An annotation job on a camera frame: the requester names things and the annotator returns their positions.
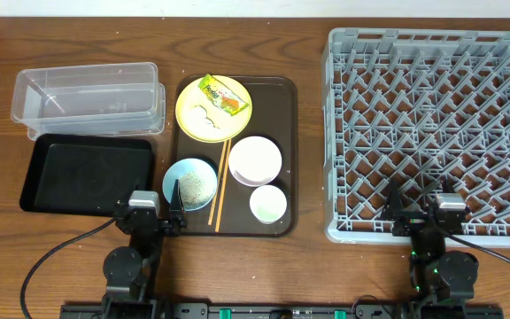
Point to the white tissue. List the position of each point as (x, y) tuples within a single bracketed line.
[(199, 113)]

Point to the yellow round plate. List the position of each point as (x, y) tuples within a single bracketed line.
[(229, 126)]

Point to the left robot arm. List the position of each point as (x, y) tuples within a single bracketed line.
[(130, 271)]

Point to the pink white bowl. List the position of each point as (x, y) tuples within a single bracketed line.
[(255, 161)]

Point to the small white cup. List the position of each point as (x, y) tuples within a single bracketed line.
[(268, 204)]

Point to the rice food scraps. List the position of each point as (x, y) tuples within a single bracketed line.
[(196, 190)]

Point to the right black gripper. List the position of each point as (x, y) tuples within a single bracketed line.
[(421, 222)]

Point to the black rectangular waste tray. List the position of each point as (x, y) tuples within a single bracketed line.
[(85, 175)]

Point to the grey plastic dishwasher rack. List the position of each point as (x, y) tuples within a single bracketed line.
[(428, 110)]

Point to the wooden chopstick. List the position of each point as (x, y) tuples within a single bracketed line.
[(220, 167), (223, 185)]

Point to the clear plastic waste bin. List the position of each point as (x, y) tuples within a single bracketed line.
[(124, 99)]

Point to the green snack wrapper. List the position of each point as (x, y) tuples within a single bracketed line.
[(221, 96)]

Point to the light blue bowl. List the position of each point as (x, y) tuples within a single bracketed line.
[(182, 167)]

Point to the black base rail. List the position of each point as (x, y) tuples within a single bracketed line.
[(203, 311)]

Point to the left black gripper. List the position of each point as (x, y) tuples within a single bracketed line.
[(178, 222)]

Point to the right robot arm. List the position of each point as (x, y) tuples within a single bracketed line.
[(444, 280)]

